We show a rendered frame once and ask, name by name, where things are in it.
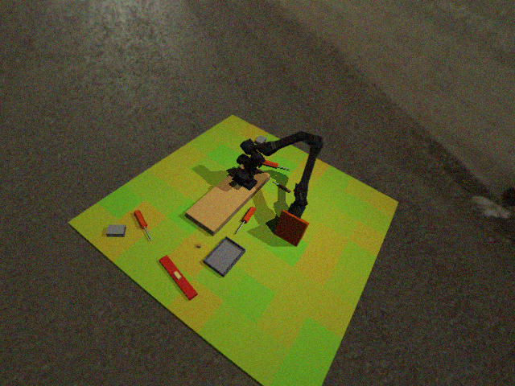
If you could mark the tan wooden panel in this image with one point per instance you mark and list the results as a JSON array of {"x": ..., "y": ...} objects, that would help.
[{"x": 218, "y": 206}]

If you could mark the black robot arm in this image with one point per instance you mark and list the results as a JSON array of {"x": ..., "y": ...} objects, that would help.
[{"x": 268, "y": 148}]

